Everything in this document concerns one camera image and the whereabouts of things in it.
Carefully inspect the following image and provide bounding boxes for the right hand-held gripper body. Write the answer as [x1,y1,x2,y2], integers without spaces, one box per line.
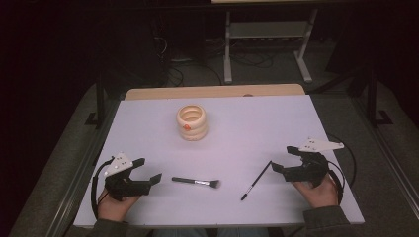
[283,137,345,189]

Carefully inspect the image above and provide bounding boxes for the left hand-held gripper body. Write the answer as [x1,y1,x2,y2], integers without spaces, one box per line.
[104,152,152,201]

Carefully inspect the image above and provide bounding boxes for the thin black makeup brush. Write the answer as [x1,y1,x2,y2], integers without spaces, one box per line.
[240,160,273,201]

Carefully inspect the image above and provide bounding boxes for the cream ribbed brush holder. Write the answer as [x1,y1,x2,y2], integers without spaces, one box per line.
[176,104,210,142]

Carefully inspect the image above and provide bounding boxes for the person's left hand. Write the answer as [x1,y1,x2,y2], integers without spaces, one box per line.
[97,189,140,222]

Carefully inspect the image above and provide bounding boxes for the person's right hand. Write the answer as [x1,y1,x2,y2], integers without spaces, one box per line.
[292,174,340,209]

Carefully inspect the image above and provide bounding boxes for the white board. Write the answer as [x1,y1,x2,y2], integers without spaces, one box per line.
[72,94,366,229]

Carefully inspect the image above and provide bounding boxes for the black metal stand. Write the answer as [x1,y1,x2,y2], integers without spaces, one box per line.
[366,63,393,128]
[84,73,107,128]

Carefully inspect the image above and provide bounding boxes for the wooden table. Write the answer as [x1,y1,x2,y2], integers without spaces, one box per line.
[125,83,306,101]

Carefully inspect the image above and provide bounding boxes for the grey metal stand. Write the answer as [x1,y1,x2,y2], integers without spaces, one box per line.
[222,9,319,84]

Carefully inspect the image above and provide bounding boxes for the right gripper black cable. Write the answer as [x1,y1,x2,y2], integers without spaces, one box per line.
[326,160,347,205]

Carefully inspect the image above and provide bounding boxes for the thin black cable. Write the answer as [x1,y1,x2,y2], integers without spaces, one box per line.
[325,133,358,190]

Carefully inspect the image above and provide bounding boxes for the black floor cables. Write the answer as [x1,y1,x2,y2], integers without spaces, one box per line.
[154,35,223,88]

